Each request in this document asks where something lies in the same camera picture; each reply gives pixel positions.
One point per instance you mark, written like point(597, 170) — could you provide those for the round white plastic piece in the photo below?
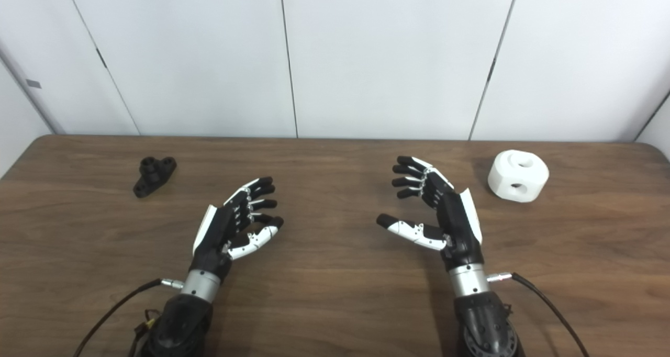
point(505, 181)

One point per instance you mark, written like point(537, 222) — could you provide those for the black and white right hand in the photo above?
point(456, 218)

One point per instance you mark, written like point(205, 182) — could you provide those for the black plastic holder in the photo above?
point(153, 175)

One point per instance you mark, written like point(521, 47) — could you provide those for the black and white left hand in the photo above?
point(217, 231)

